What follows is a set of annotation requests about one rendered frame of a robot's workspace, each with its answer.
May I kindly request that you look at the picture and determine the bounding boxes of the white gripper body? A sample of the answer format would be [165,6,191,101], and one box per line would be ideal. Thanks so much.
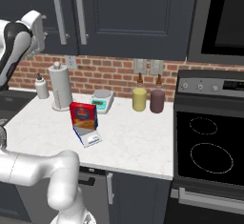
[30,10,49,57]

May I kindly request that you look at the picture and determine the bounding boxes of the white digital scale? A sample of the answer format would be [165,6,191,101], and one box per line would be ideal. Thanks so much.
[89,89,115,115]

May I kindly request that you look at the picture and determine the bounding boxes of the red boxed food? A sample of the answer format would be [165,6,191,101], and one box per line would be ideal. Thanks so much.
[69,101,104,149]

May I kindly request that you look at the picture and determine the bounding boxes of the dark cabinet door wide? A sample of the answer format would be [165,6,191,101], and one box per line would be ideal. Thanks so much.
[70,0,200,62]

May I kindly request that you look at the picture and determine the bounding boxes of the dark lower cabinet door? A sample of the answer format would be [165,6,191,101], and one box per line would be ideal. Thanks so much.
[107,171,173,224]

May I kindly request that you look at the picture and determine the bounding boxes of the white soap bottle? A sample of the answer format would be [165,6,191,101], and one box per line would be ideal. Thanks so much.
[34,71,51,100]

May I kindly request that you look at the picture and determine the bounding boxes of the white paper towel roll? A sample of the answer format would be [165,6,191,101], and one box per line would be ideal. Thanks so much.
[48,61,73,112]

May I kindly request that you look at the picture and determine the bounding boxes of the black sink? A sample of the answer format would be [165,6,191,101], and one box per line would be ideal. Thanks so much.
[0,89,38,127]

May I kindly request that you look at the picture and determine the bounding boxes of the yellow squeeze bottle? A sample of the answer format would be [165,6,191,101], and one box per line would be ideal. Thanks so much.
[132,71,148,112]

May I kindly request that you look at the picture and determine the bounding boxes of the dark maroon squeeze bottle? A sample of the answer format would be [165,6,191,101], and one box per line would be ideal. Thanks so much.
[149,73,167,114]

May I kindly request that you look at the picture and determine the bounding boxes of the grey dishwasher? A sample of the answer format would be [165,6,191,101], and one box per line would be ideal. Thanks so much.
[14,166,111,224]

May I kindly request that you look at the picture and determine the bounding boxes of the black microwave oven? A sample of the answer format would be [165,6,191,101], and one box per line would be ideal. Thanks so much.
[186,0,244,66]

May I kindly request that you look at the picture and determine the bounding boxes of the black stove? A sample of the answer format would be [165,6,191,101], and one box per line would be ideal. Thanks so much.
[165,69,244,224]

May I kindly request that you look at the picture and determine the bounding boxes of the silver cabinet handle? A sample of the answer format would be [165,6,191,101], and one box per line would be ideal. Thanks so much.
[106,172,115,206]
[73,0,90,46]
[51,0,71,46]

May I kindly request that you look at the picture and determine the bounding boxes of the grey wall outlet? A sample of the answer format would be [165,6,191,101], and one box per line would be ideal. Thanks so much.
[132,58,148,75]
[149,59,165,77]
[64,54,78,71]

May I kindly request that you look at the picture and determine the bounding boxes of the black dishwasher handle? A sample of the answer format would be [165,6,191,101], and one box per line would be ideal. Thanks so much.
[77,175,96,187]

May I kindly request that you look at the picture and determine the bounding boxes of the silver lower cabinet handle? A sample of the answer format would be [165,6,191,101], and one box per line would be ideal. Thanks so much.
[106,172,115,206]

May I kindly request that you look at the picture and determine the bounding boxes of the silver oven door handle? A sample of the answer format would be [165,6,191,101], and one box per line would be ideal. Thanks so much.
[176,186,244,216]

